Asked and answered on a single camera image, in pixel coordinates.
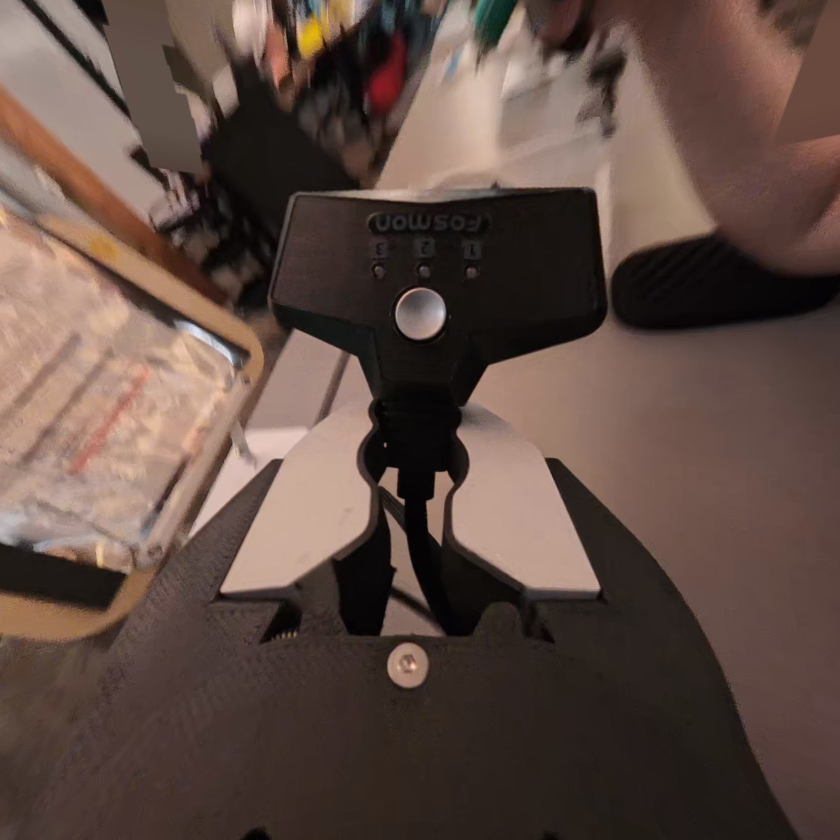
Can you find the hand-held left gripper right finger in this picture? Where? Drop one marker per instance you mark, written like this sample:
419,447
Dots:
518,525

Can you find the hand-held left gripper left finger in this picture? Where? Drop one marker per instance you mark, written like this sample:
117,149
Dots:
308,525

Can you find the black HDMI switch box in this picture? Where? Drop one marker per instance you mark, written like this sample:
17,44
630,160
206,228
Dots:
328,275

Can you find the wooden document stand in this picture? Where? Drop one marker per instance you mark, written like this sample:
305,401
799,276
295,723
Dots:
249,367

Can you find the printed instruction sheet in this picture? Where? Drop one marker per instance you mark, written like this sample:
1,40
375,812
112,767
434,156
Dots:
98,394

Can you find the black mesh chair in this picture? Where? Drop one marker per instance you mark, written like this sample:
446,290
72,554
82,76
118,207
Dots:
275,164

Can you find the wooden post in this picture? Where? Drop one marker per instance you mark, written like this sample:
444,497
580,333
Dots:
79,177

